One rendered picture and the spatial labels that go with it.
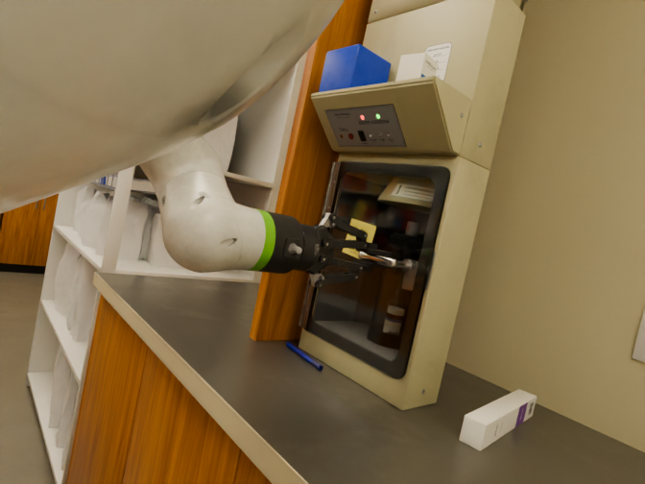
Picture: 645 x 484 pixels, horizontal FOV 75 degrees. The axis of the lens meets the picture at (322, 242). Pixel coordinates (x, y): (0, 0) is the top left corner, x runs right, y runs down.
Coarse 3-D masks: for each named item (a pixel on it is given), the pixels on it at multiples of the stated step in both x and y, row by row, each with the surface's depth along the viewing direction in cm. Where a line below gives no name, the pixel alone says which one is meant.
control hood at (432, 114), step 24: (312, 96) 90; (336, 96) 84; (360, 96) 80; (384, 96) 76; (408, 96) 72; (432, 96) 68; (456, 96) 71; (408, 120) 75; (432, 120) 71; (456, 120) 72; (336, 144) 94; (408, 144) 79; (432, 144) 75; (456, 144) 73
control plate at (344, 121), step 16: (336, 112) 87; (352, 112) 84; (368, 112) 81; (384, 112) 78; (336, 128) 90; (352, 128) 87; (368, 128) 84; (384, 128) 80; (400, 128) 78; (352, 144) 90; (368, 144) 87; (384, 144) 83; (400, 144) 80
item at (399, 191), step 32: (352, 192) 92; (384, 192) 85; (416, 192) 79; (384, 224) 84; (416, 224) 78; (352, 256) 89; (416, 256) 77; (320, 288) 96; (352, 288) 88; (384, 288) 82; (416, 288) 77; (320, 320) 95; (352, 320) 87; (384, 320) 81; (416, 320) 76; (352, 352) 86; (384, 352) 80
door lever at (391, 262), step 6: (360, 252) 81; (360, 258) 81; (366, 258) 80; (372, 258) 78; (378, 258) 77; (384, 258) 76; (390, 258) 76; (408, 258) 78; (384, 264) 76; (390, 264) 75; (396, 264) 76; (402, 264) 77; (408, 264) 78; (402, 270) 79; (408, 270) 78
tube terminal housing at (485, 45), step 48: (480, 0) 75; (384, 48) 92; (480, 48) 74; (480, 96) 75; (480, 144) 78; (480, 192) 81; (432, 288) 76; (432, 336) 79; (384, 384) 80; (432, 384) 82
